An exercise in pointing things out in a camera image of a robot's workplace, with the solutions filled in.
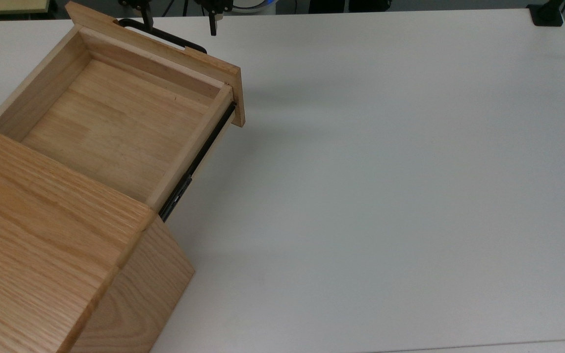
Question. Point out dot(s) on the wooden drawer cabinet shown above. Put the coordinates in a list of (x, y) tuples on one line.
[(42, 235)]

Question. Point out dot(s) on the yellowish wooden board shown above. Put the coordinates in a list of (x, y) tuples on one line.
[(8, 6)]

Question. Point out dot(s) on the blue and white object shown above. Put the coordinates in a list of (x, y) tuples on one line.
[(255, 4)]

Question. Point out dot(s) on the black table clamp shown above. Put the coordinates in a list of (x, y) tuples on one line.
[(546, 14)]

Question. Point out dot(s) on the black drawer slide rail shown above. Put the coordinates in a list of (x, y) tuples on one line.
[(199, 157)]

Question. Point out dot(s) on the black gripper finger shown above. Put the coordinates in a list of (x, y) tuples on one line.
[(147, 14), (212, 22)]

